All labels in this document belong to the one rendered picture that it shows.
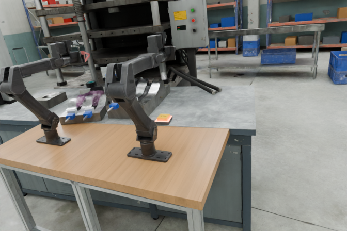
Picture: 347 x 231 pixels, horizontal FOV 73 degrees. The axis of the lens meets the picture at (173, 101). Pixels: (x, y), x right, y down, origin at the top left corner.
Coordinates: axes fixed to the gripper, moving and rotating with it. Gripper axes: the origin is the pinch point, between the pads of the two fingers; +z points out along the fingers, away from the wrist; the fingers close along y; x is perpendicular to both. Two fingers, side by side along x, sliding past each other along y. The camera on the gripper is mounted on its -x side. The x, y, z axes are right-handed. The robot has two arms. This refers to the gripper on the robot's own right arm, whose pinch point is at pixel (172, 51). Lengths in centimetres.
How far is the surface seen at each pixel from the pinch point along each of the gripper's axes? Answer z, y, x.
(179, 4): 81, 24, -27
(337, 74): 320, -142, 92
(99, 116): -11, 49, 37
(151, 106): 5.8, 21.0, 34.7
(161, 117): -7.4, 7.5, 35.8
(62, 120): -20, 71, 37
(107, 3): 71, 89, -35
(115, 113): -6, 40, 36
